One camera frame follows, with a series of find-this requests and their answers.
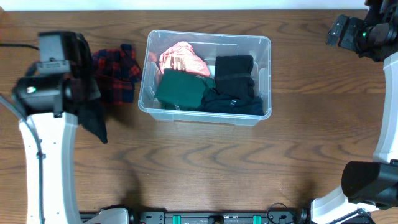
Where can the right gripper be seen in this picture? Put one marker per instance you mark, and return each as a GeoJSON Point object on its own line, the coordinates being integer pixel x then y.
{"type": "Point", "coordinates": [352, 42]}

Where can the red navy plaid shirt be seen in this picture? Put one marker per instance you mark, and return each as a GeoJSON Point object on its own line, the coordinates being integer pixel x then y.
{"type": "Point", "coordinates": [117, 72]}

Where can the clear plastic storage bin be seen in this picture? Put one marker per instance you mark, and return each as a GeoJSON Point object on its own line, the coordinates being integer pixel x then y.
{"type": "Point", "coordinates": [207, 47]}

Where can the dark navy garment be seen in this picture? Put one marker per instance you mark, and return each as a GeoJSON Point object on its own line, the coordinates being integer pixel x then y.
{"type": "Point", "coordinates": [214, 102]}

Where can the dark green garment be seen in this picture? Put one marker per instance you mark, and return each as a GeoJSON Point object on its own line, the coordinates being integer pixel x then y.
{"type": "Point", "coordinates": [182, 89]}

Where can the black garment with strap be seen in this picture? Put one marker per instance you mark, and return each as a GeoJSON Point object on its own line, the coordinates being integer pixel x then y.
{"type": "Point", "coordinates": [233, 76]}

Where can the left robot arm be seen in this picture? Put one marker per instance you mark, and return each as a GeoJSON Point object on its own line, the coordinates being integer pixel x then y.
{"type": "Point", "coordinates": [51, 101]}

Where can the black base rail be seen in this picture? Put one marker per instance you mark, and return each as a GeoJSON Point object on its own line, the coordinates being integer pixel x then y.
{"type": "Point", "coordinates": [273, 215]}

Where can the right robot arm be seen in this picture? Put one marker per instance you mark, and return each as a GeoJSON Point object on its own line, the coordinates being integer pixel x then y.
{"type": "Point", "coordinates": [366, 186]}

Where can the pink shirt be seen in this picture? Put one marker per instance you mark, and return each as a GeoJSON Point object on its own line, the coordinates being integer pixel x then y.
{"type": "Point", "coordinates": [182, 57]}

